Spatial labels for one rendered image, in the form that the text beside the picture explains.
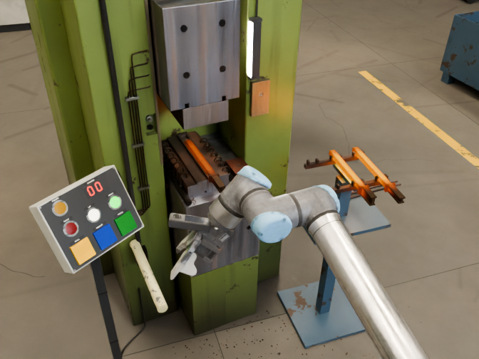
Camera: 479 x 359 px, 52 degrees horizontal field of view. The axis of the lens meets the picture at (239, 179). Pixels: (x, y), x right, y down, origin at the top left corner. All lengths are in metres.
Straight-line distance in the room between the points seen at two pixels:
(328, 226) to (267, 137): 1.25
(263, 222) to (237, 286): 1.51
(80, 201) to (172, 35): 0.70
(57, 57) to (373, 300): 1.77
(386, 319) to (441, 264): 2.33
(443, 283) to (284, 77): 1.71
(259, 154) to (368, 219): 0.62
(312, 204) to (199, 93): 0.88
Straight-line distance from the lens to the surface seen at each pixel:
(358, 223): 2.41
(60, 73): 2.43
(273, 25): 2.17
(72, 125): 2.55
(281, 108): 2.37
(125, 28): 1.94
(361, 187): 2.17
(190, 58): 1.89
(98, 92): 2.00
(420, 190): 4.03
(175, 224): 1.33
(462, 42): 5.65
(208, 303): 2.67
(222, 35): 1.92
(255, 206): 1.21
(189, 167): 2.28
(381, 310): 1.14
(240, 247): 2.47
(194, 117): 2.00
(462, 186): 4.21
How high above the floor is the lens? 2.29
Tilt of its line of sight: 36 degrees down
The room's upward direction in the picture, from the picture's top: 1 degrees clockwise
